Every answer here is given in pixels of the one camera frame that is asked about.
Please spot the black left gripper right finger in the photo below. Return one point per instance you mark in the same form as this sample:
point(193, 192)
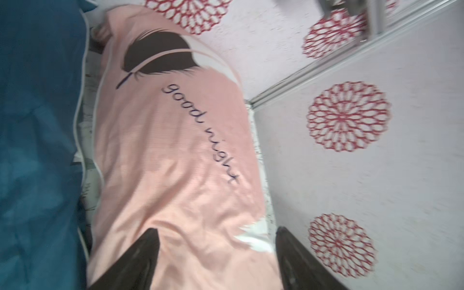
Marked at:
point(299, 269)

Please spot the blue cartoon pillowcase pillow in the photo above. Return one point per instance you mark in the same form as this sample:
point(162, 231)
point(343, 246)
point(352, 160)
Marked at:
point(44, 46)

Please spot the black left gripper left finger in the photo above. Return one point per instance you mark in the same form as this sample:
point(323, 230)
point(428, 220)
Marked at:
point(135, 269)

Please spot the pink good night pillow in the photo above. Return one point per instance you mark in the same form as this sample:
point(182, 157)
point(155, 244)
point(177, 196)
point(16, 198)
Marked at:
point(172, 143)

